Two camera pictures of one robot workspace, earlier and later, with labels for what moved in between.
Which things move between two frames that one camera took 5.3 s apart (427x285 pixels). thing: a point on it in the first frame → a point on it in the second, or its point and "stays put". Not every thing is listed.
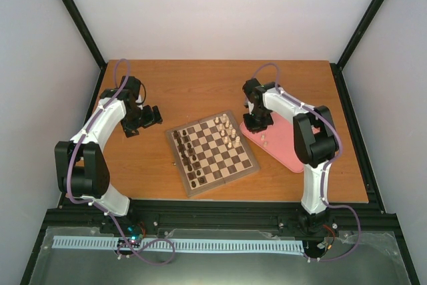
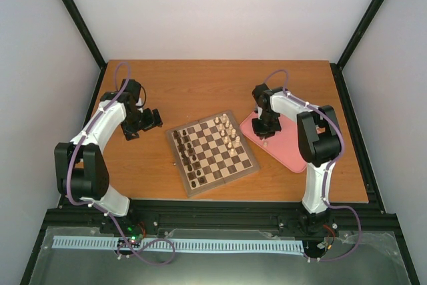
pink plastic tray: (278, 139) stays put
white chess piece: (225, 119) stays put
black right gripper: (253, 128) → (263, 133)
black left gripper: (151, 119) stays put
